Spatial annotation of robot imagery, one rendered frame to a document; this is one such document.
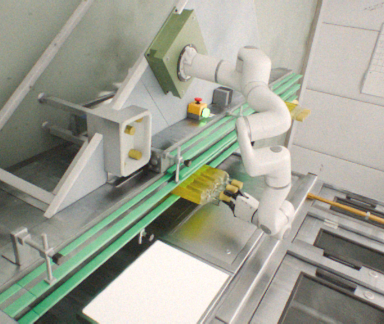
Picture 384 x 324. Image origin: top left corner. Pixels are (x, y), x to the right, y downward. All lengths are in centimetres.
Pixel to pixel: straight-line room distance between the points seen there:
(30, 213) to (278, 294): 105
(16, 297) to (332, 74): 676
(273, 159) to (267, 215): 22
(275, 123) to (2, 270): 89
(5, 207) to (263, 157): 113
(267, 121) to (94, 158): 63
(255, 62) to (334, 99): 618
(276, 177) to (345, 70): 616
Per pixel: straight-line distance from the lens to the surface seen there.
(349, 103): 739
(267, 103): 119
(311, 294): 147
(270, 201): 124
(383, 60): 717
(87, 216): 129
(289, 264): 154
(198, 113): 180
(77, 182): 134
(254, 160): 113
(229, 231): 155
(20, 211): 173
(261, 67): 127
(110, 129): 132
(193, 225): 155
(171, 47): 143
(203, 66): 146
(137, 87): 145
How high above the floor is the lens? 160
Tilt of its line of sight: 24 degrees down
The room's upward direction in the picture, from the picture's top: 110 degrees clockwise
